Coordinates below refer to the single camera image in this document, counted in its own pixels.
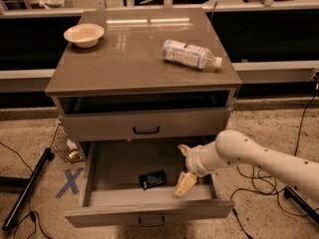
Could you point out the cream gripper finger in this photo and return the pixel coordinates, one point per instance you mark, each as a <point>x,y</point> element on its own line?
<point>185,183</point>
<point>184,149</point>

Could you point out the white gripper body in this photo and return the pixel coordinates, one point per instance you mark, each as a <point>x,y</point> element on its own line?
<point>192,160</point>

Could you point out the dark blueberry rxbar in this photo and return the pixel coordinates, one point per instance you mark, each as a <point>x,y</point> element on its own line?
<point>152,180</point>

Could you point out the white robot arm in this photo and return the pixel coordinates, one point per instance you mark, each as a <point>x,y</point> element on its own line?
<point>232,147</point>

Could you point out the closed upper drawer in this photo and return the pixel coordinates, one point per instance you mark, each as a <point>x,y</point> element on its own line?
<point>120,125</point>

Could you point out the open middle drawer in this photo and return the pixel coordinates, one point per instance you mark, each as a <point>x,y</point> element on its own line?
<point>111,193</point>

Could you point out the grey drawer cabinet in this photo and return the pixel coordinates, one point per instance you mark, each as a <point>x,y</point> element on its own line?
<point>126,73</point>

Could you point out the clear plastic water bottle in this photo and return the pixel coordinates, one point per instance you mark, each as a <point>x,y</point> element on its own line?
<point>190,55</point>

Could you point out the black floor bar right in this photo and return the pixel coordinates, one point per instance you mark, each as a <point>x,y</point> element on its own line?
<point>290,193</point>

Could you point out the black floor bar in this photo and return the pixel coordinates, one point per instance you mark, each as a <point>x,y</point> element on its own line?
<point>27,185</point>
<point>290,193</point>

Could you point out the blue tape cross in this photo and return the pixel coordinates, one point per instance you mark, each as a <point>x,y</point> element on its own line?
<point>70,182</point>

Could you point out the black floor bar left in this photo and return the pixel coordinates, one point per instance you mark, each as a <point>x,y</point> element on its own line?
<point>27,185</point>

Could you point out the white paper bowl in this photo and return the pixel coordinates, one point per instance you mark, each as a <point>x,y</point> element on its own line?
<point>84,35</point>

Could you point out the black drawer handle lower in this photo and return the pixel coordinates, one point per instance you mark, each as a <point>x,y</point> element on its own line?
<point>151,221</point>

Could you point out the black drawer handle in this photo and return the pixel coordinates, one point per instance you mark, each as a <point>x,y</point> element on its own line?
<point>146,131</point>
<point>151,221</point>

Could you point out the black drawer handle upper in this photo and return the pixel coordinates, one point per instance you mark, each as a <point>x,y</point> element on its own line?
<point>146,131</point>

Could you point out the wire mesh waste basket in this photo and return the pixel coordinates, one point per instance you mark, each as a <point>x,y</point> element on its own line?
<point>64,147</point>

